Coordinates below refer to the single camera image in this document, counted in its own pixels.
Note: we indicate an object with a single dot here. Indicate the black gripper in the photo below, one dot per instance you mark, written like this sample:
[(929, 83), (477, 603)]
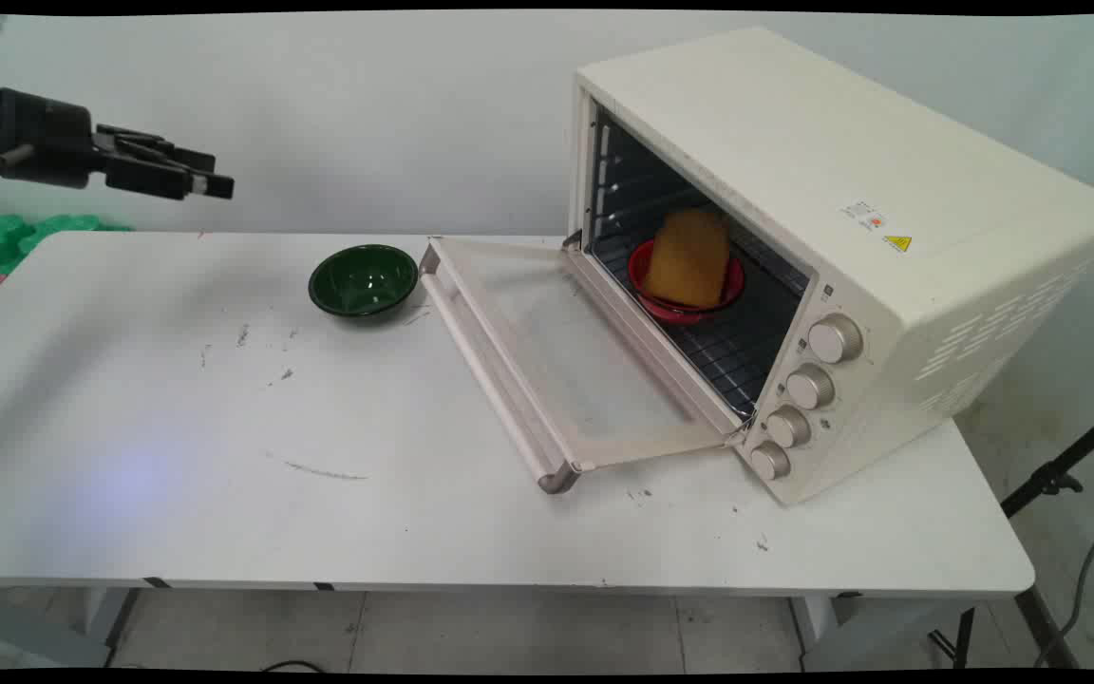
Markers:
[(29, 133)]

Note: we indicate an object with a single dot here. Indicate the green plastic items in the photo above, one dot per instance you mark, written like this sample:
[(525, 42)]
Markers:
[(6, 237)]

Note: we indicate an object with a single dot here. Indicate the dark green bowl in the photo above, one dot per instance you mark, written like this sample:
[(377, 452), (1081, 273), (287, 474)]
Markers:
[(363, 279)]

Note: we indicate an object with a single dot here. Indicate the white table leg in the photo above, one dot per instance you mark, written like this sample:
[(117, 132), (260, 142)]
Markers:
[(870, 627), (44, 622)]

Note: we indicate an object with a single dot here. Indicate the red bowl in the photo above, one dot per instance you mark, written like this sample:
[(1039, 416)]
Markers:
[(661, 302)]

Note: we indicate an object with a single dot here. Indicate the yellow sponge bread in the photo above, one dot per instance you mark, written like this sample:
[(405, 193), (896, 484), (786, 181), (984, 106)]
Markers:
[(689, 256)]

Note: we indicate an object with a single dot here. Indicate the silver oven knob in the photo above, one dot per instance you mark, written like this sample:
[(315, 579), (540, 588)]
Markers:
[(787, 427), (770, 461), (810, 387), (835, 339)]

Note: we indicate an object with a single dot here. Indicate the white label sticker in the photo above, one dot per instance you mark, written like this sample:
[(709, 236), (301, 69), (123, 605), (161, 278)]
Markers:
[(863, 214)]

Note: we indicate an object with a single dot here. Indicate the cream toaster oven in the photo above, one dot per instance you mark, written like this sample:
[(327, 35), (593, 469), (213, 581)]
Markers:
[(889, 237)]

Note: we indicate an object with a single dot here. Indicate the yellow warning sticker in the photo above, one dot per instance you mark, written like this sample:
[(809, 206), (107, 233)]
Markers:
[(897, 243)]

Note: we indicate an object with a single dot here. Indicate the black tripod stand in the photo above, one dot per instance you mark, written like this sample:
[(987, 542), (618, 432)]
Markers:
[(1050, 480)]

